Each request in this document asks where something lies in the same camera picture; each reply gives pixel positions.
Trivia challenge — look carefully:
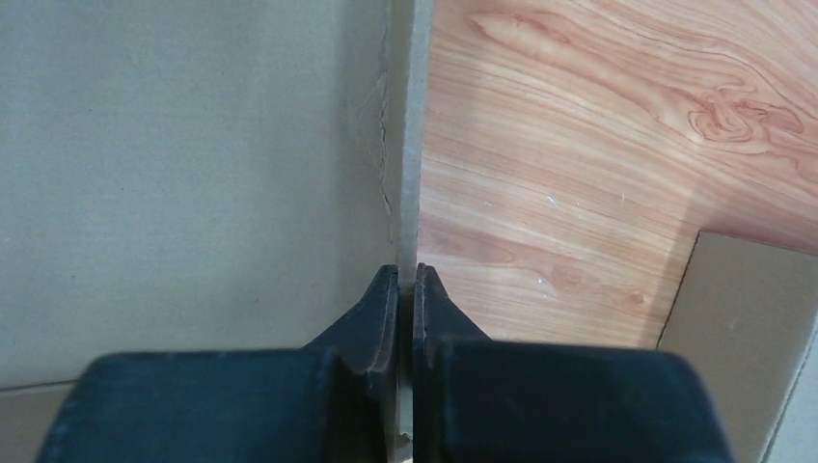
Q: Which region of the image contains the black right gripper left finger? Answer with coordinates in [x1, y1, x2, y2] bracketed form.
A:
[37, 265, 398, 462]

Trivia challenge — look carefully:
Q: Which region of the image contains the cardboard sheet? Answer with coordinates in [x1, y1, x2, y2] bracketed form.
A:
[1, 1, 433, 462]

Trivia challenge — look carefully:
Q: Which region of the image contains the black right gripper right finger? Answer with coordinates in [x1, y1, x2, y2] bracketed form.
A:
[412, 264, 733, 462]

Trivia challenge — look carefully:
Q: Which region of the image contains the brown cardboard box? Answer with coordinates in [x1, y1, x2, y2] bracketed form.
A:
[658, 231, 817, 462]

